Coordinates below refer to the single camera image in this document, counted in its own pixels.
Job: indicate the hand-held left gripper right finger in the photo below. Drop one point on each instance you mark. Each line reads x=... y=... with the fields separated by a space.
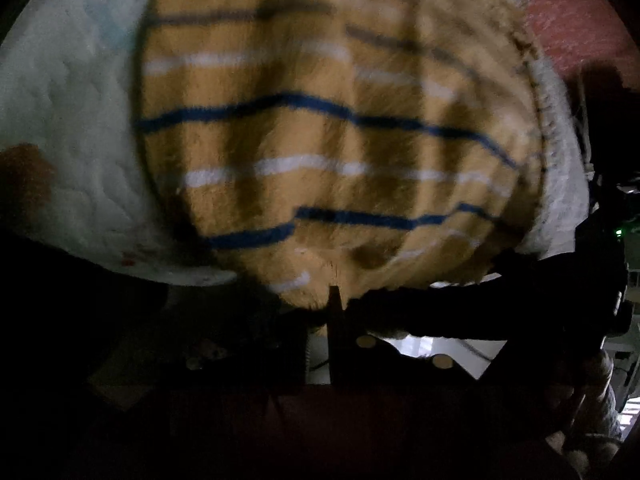
x=336 y=330

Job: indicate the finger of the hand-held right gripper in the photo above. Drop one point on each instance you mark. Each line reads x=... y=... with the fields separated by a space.
x=450 y=305

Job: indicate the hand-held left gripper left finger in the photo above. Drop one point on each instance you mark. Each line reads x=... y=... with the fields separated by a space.
x=280 y=332

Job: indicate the yellow striped small garment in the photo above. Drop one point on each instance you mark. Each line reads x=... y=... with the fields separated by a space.
x=320 y=160

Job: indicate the person's right hand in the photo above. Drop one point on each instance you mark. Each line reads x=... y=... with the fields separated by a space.
x=595 y=410

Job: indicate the red cloth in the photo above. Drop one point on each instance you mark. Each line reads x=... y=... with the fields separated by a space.
x=565 y=15

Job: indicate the white quilted blanket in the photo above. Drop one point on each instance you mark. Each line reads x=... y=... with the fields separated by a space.
x=75 y=135

